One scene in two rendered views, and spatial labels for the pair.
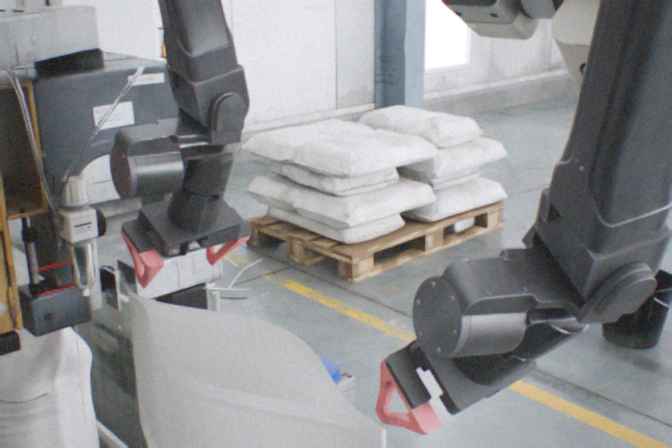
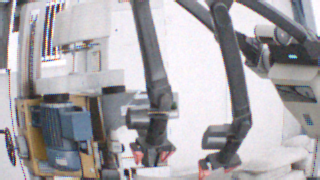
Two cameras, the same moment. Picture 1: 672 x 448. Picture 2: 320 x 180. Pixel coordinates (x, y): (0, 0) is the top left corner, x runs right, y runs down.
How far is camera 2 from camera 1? 1.53 m
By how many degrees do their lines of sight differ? 20
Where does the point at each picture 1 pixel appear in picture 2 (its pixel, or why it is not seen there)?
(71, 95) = (113, 101)
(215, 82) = (160, 89)
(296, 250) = not seen: outside the picture
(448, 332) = (206, 142)
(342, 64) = (286, 117)
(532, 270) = (229, 127)
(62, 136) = (110, 116)
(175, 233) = (147, 145)
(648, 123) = (235, 84)
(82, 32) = (118, 78)
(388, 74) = not seen: hidden behind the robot
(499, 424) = not seen: outside the picture
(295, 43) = (263, 105)
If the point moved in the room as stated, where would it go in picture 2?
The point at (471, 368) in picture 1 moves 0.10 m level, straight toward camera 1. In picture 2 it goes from (219, 159) to (207, 165)
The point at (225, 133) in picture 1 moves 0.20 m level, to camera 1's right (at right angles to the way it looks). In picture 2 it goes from (164, 108) to (228, 105)
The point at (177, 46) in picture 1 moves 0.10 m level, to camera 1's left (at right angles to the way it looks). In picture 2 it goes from (148, 77) to (115, 79)
